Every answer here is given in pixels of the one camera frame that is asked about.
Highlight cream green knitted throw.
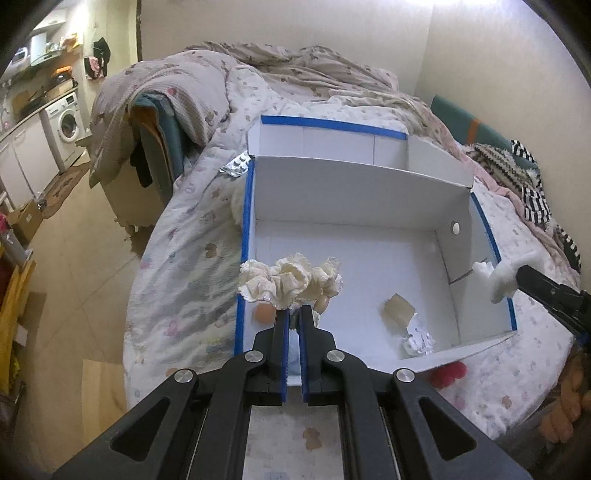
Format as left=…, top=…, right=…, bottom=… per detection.
left=471, top=142, right=541, bottom=185

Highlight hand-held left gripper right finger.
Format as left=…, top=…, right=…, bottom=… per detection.
left=299, top=307, right=534, bottom=480

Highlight brown doormat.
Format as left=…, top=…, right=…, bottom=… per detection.
left=39, top=161, right=90, bottom=217

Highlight yellow storage rack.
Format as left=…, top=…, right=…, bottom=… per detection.
left=0, top=261, right=38, bottom=393

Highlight pink blanket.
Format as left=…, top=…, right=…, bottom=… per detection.
left=392, top=88, right=555, bottom=232

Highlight cream lace scrunchie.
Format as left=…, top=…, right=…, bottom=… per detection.
left=238, top=251, right=345, bottom=311

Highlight white printed bedspread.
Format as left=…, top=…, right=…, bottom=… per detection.
left=122, top=60, right=583, bottom=480

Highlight teal and orange hanging cloths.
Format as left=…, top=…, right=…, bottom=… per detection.
left=129, top=92, right=185, bottom=204

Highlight pink plush toy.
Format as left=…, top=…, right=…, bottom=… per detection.
left=430, top=361, right=468, bottom=389

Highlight white base cabinets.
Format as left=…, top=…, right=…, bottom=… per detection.
left=0, top=122, right=61, bottom=208

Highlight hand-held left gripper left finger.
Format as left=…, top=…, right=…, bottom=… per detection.
left=53, top=308, right=290, bottom=480

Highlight person's right hand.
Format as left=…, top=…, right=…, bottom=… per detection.
left=538, top=353, right=591, bottom=445

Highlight white water heater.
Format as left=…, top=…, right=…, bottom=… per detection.
left=6, top=46, right=32, bottom=75

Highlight black white striped garment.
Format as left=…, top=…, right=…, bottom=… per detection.
left=510, top=138, right=583, bottom=273

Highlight black hanging bag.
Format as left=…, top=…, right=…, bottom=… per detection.
left=92, top=37, right=112, bottom=77

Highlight silver pill blister pack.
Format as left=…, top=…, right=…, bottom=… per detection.
left=219, top=154, right=257, bottom=178

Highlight white range hood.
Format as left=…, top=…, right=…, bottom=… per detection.
left=28, top=34, right=58, bottom=65

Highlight blue cardboard box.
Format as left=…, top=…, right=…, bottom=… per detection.
left=233, top=114, right=519, bottom=403

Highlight person's grey trouser leg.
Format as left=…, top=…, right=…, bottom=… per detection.
left=496, top=401, right=591, bottom=480

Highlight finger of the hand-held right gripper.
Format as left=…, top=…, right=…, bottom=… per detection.
left=516, top=264, right=583, bottom=302
left=515, top=276, right=580, bottom=332

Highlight white washing machine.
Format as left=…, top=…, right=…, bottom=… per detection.
left=44, top=90, right=90, bottom=169

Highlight cardboard box on floor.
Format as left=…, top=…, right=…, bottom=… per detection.
left=7, top=198, right=44, bottom=243

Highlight teal cushion with orange stripe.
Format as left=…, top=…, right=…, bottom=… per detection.
left=429, top=95, right=541, bottom=171

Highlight beige soft block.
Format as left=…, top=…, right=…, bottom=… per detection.
left=381, top=293, right=416, bottom=326

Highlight white soft cloth roll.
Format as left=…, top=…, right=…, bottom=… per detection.
left=472, top=261, right=520, bottom=304

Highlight brown floral quilt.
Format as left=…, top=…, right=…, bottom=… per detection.
left=88, top=41, right=402, bottom=190

